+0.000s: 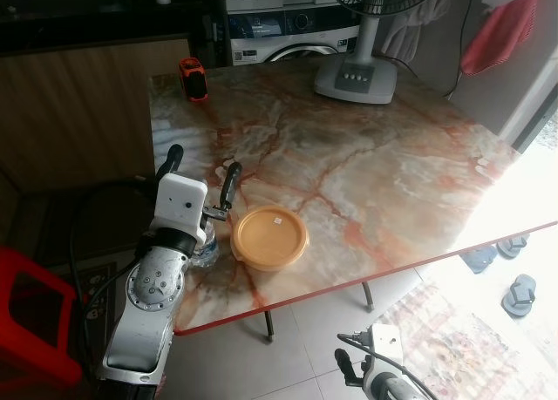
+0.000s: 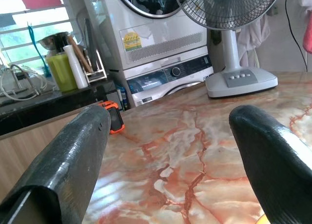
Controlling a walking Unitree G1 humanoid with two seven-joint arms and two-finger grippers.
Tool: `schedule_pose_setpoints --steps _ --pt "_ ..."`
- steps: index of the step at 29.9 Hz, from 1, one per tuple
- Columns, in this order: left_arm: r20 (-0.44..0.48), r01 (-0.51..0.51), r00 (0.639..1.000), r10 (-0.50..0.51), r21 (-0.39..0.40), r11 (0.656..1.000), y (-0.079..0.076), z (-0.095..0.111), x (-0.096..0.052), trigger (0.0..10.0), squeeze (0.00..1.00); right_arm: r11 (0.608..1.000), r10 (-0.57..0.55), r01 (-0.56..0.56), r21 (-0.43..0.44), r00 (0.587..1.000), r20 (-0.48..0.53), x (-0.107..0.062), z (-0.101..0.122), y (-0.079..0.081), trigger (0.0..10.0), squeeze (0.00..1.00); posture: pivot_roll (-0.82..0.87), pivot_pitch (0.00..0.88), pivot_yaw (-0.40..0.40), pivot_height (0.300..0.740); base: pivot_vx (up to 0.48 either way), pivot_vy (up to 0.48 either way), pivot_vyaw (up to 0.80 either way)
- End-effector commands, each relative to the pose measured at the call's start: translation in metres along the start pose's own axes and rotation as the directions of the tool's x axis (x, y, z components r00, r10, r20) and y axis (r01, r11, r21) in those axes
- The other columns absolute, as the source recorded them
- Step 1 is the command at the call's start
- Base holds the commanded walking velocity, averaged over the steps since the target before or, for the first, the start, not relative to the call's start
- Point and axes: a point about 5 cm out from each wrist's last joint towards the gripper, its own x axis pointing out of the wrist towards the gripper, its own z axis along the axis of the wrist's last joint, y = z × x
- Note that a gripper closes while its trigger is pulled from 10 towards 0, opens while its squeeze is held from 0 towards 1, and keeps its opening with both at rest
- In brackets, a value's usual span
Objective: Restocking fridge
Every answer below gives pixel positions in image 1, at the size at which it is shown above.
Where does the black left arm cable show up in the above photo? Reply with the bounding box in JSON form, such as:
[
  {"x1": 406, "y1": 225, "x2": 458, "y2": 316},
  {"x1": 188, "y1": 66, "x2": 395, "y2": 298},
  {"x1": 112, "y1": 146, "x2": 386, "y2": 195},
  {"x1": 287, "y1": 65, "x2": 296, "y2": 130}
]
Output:
[{"x1": 68, "y1": 180, "x2": 162, "y2": 366}]

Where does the clear plastic water bottle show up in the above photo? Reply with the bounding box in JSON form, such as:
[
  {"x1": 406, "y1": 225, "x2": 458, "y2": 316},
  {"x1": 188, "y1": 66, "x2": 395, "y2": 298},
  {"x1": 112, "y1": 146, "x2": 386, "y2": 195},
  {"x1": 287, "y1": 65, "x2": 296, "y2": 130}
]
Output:
[{"x1": 190, "y1": 219, "x2": 221, "y2": 270}]

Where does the grey hanging cloth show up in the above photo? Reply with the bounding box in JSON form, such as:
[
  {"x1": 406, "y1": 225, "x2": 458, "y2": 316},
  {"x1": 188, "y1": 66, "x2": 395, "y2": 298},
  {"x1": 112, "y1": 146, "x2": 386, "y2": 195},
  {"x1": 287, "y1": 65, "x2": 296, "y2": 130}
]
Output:
[{"x1": 381, "y1": 0, "x2": 459, "y2": 61}]

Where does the red plastic stool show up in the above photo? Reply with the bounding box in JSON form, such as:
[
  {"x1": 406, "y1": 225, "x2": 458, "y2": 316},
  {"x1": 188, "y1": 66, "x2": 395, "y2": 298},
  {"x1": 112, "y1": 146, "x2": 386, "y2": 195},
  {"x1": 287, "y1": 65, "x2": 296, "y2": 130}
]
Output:
[{"x1": 0, "y1": 246, "x2": 84, "y2": 390}]

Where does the grey slipper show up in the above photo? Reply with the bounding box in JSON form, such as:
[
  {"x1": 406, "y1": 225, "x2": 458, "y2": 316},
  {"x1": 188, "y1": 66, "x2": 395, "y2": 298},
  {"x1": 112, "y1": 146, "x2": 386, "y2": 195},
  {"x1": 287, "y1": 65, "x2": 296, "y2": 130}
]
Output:
[
  {"x1": 501, "y1": 274, "x2": 538, "y2": 321},
  {"x1": 497, "y1": 234, "x2": 529, "y2": 260}
]

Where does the red hanging cloth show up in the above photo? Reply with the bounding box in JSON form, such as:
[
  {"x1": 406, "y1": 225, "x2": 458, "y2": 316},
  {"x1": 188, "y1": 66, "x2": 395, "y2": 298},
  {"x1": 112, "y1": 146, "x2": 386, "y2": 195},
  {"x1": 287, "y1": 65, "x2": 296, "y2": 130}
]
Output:
[{"x1": 459, "y1": 0, "x2": 546, "y2": 77}]

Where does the round container orange lid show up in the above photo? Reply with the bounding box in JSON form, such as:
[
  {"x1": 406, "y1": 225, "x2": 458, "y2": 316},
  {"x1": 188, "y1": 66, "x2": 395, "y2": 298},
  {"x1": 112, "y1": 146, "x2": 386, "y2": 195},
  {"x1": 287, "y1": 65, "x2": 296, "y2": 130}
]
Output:
[{"x1": 230, "y1": 206, "x2": 310, "y2": 273}]

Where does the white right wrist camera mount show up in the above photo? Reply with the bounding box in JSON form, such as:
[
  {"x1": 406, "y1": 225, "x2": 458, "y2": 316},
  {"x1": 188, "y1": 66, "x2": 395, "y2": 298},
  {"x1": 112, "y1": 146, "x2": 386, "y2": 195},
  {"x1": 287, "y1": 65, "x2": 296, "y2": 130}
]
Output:
[{"x1": 366, "y1": 323, "x2": 403, "y2": 372}]

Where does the black metal table leg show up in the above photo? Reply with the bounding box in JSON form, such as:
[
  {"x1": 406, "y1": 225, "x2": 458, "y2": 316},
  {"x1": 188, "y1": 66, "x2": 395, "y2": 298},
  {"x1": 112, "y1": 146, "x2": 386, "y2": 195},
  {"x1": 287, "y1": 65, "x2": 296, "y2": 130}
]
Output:
[
  {"x1": 360, "y1": 281, "x2": 376, "y2": 312},
  {"x1": 262, "y1": 308, "x2": 276, "y2": 342}
]

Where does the grey washing machine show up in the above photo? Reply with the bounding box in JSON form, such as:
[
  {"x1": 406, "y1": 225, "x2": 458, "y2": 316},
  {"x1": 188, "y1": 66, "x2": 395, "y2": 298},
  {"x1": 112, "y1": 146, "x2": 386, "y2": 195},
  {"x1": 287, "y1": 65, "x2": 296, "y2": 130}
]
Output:
[{"x1": 225, "y1": 0, "x2": 363, "y2": 65}]

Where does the blue slipper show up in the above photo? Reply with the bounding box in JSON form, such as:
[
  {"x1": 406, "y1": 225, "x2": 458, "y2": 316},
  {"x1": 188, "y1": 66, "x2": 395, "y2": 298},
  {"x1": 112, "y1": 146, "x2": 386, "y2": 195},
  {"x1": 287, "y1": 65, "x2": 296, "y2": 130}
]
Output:
[{"x1": 459, "y1": 246, "x2": 499, "y2": 275}]

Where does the wooden cabinet black countertop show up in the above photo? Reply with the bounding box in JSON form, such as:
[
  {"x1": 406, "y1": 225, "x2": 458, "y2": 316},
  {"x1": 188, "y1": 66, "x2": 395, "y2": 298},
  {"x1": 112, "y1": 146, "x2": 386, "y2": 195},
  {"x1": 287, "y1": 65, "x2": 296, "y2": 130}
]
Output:
[{"x1": 0, "y1": 0, "x2": 228, "y2": 192}]

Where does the orange black small device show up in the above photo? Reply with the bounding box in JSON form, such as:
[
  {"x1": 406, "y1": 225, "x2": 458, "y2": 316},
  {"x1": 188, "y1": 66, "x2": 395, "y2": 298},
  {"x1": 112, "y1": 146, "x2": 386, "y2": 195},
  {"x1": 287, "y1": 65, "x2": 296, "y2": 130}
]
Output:
[{"x1": 179, "y1": 58, "x2": 210, "y2": 103}]

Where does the patterned floor mat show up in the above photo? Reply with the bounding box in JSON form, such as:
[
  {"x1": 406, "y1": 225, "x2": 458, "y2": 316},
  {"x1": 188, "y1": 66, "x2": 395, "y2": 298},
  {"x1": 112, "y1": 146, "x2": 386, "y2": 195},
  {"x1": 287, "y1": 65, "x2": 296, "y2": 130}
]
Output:
[{"x1": 375, "y1": 274, "x2": 558, "y2": 400}]

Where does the grey standing fan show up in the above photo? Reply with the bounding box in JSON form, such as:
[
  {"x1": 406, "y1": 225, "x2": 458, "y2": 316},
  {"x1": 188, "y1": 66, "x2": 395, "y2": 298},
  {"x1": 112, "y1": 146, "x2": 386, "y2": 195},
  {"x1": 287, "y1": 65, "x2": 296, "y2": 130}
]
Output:
[{"x1": 314, "y1": 0, "x2": 454, "y2": 103}]

